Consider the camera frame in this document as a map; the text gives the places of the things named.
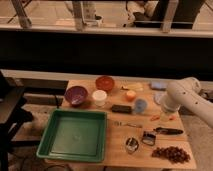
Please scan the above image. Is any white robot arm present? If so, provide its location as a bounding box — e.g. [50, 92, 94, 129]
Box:
[160, 77, 213, 129]

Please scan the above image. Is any red bowl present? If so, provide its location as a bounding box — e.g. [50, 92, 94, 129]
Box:
[95, 76, 115, 92]

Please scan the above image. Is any purple bowl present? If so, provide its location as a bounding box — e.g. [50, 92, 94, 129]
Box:
[64, 86, 88, 106]

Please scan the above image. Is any white round container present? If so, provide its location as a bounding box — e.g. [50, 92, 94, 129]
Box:
[92, 90, 107, 106]

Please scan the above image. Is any black rectangular block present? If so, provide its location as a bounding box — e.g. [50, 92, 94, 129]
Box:
[111, 105, 132, 114]

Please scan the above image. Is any orange round fruit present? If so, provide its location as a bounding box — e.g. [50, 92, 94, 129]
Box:
[125, 90, 137, 101]

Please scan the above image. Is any metal fork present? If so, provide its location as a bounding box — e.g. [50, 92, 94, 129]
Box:
[114, 121, 143, 128]

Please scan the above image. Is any blue sponge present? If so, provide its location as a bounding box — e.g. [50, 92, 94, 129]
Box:
[150, 81, 167, 91]

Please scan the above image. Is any green plastic tray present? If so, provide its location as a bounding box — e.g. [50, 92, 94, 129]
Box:
[37, 109, 107, 163]

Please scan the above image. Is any orange carrot toy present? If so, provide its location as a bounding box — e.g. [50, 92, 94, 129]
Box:
[150, 115, 175, 121]

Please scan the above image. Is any square metal cookie cutter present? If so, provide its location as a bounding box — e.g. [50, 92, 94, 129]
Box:
[142, 131, 156, 146]

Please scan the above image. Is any black chair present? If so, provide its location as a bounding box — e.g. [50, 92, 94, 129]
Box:
[0, 72, 37, 171]

